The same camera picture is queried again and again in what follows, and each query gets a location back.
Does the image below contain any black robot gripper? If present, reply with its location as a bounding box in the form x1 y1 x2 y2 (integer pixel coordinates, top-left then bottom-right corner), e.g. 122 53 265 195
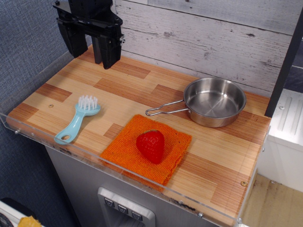
53 0 123 70

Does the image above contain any light blue scrub brush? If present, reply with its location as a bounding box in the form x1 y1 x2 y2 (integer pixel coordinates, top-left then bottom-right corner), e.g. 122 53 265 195
54 95 101 145

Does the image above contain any red toy strawberry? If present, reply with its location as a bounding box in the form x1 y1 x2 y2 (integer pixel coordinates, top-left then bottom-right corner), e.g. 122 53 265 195
136 130 165 164

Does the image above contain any clear acrylic table guard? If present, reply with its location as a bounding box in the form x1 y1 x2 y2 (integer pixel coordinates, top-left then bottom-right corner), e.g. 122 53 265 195
0 52 270 227

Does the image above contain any orange knitted cloth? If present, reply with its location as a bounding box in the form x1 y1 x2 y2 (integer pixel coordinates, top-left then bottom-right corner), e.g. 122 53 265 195
100 114 192 186

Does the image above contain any grey toy fridge cabinet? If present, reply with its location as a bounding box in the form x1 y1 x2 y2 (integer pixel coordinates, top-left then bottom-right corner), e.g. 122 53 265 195
46 147 215 227

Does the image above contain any stainless steel pan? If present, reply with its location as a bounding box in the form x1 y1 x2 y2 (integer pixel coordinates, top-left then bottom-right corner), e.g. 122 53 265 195
145 78 247 128

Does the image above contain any silver dispenser button panel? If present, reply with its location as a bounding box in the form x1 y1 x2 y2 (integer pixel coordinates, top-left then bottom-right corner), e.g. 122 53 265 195
98 187 156 227

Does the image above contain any yellow object at corner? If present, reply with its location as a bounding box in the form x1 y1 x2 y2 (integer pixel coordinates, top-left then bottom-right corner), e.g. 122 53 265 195
18 216 42 227

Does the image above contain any white toy sink unit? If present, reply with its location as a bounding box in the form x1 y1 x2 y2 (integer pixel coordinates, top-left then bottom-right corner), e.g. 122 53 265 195
257 89 303 192

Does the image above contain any dark grey right post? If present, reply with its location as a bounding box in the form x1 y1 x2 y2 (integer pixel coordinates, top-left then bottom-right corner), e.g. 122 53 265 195
265 10 303 117

